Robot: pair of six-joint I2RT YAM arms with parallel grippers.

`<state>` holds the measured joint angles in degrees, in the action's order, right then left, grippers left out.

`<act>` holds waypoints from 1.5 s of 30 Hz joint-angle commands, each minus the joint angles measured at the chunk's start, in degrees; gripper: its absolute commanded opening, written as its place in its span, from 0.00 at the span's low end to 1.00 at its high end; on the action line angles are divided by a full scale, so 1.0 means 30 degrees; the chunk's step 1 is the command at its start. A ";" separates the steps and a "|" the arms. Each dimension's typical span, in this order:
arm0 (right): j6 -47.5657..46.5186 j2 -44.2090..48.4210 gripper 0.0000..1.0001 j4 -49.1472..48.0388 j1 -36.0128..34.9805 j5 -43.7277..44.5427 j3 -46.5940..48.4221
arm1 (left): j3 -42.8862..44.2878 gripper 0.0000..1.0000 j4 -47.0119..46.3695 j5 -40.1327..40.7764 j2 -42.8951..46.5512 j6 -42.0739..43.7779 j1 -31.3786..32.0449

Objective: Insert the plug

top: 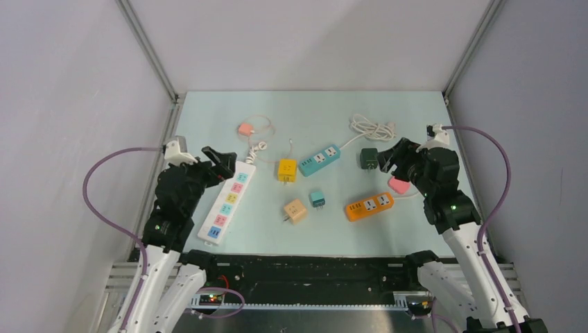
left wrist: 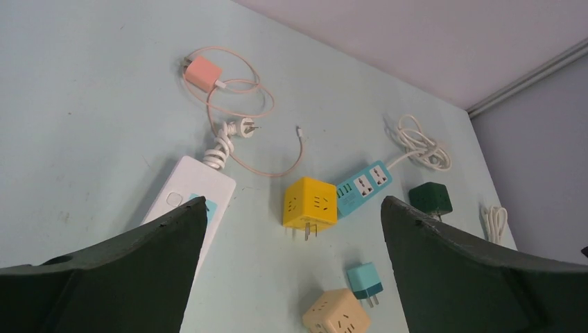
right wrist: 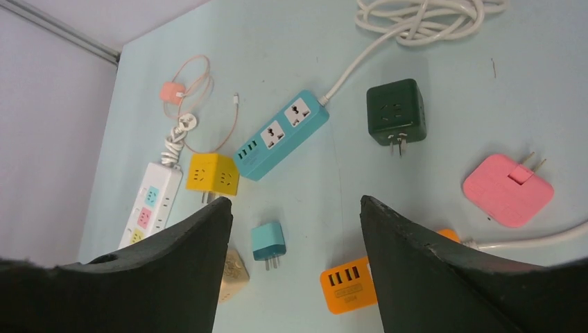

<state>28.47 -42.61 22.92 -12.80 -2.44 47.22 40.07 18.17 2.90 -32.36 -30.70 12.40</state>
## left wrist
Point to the beige cube socket adapter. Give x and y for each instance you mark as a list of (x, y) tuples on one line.
[(336, 311)]

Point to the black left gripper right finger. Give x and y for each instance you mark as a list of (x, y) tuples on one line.
[(452, 281)]

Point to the pink USB charger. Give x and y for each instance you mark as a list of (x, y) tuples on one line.
[(203, 73)]

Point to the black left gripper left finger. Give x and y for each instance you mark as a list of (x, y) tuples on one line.
[(138, 281)]

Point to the teal power strip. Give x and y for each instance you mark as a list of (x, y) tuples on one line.
[(361, 187)]

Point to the yellow cube socket adapter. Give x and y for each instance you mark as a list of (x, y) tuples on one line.
[(310, 205)]

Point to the dark green cube adapter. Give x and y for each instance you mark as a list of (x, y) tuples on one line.
[(431, 198)]

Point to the teal USB charger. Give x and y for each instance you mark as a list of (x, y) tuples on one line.
[(365, 283)]

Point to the white power strip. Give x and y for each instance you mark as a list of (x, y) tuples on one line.
[(189, 179)]

